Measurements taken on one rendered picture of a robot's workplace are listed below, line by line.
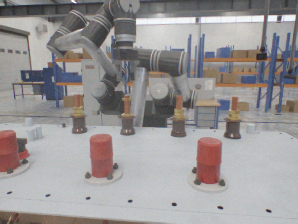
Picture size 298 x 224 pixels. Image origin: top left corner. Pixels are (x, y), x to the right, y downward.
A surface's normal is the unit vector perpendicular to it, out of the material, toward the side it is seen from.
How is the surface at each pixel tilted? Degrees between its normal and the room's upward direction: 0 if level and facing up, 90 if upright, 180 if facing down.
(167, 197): 0
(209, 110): 90
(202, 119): 90
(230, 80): 90
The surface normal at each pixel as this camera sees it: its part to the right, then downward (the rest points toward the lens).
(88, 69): -0.11, 0.20
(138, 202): 0.00, -0.98
